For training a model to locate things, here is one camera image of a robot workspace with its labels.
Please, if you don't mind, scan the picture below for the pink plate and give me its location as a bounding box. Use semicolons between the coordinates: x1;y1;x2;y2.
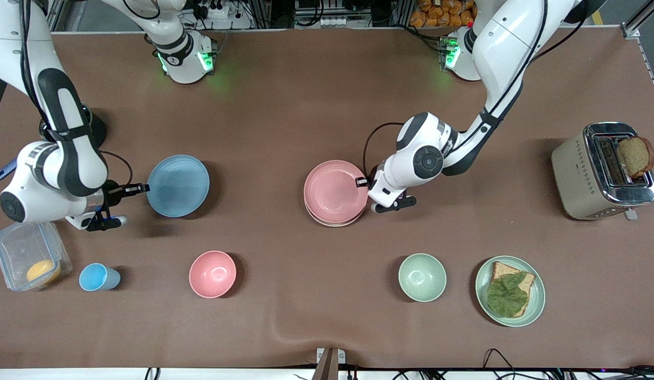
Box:
304;160;369;224

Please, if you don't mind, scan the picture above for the blue plate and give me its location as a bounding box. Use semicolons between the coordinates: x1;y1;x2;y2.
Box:
146;154;211;218

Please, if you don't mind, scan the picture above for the beige plate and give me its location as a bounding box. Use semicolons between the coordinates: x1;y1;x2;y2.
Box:
305;203;367;228

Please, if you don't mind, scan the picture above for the brown table mat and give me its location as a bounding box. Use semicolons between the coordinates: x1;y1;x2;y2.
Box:
0;26;654;370

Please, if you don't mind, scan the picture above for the blue cup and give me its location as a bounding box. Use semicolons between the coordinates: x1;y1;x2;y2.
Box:
79;263;121;292

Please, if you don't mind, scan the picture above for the green bowl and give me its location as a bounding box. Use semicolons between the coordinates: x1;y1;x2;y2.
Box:
398;253;447;303

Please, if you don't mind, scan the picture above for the orange round food piece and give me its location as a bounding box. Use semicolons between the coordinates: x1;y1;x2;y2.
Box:
26;260;62;286

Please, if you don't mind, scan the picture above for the clear plastic container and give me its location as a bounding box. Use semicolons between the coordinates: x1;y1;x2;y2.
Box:
0;219;73;292

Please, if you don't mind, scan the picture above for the pink bowl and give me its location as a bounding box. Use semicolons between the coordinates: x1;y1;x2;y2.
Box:
188;250;237;299

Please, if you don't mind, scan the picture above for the toast slice under lettuce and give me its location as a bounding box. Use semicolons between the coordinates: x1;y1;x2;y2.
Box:
488;261;536;317

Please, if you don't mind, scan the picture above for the green lettuce leaf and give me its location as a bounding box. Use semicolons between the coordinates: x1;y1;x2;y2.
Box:
487;272;529;318

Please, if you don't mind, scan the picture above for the orange snack pile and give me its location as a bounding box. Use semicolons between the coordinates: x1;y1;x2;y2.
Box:
410;0;476;28

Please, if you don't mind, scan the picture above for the green plate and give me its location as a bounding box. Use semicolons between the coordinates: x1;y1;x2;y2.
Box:
475;255;546;328

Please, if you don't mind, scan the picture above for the beige chrome toaster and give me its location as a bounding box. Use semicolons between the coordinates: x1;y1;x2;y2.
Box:
551;121;654;221

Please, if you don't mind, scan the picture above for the brown bread slice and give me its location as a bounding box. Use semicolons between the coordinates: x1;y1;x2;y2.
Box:
616;136;654;178

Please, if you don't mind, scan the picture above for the black pot blue handle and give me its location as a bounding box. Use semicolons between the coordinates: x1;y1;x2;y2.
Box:
0;106;108;182

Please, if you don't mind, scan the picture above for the metal mount bracket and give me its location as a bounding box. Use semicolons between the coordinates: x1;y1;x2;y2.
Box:
312;347;346;380

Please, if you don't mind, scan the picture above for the black floor cable loop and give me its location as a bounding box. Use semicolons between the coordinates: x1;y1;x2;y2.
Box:
482;348;523;380

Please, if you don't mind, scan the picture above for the aluminium frame strut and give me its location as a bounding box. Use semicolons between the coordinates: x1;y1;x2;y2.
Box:
622;0;654;39

